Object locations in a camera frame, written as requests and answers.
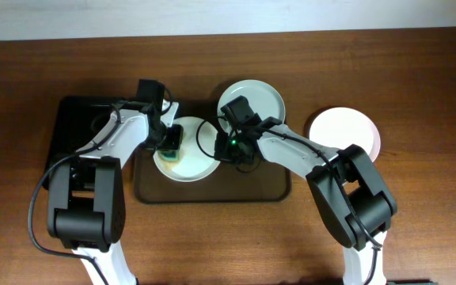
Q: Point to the pink plate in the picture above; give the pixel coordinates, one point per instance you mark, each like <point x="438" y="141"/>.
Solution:
<point x="341" y="127"/>

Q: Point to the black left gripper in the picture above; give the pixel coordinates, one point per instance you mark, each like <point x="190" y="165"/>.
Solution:
<point x="171" y="139"/>

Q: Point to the large brown tray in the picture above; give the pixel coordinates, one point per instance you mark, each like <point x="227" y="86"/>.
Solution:
<point x="261" y="182"/>

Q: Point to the green and yellow sponge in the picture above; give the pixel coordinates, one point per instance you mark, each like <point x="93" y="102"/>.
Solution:
<point x="169" y="155"/>

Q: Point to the small black tray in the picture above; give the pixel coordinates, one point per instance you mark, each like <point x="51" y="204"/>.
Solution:
<point x="82" y="126"/>

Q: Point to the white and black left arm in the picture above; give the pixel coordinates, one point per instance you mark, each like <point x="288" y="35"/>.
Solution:
<point x="86" y="206"/>

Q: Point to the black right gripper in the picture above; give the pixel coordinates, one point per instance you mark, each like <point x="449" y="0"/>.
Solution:
<point x="223" y="148"/>

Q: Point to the white plate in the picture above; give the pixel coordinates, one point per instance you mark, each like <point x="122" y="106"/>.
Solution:
<point x="191" y="163"/>

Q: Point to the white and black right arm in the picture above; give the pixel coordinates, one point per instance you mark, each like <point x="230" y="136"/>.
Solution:
<point x="352" y="199"/>

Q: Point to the pale green plate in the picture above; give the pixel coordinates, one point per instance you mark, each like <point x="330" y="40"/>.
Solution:
<point x="263" y="99"/>

